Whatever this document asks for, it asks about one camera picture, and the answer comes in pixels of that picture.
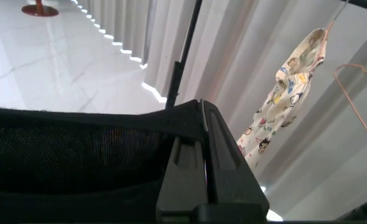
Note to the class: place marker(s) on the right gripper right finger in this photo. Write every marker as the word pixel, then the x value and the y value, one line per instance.
pixel 233 180

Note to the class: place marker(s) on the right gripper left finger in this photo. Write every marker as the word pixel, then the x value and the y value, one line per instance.
pixel 183 183

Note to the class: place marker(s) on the cream printed garment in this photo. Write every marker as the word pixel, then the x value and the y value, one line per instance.
pixel 286 99

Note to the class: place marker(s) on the black garment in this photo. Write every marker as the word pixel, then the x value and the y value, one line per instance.
pixel 77 155

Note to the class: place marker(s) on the black clothes rack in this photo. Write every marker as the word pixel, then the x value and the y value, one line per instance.
pixel 180 68

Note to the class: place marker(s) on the red floor stand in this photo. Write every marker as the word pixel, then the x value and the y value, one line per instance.
pixel 39 9

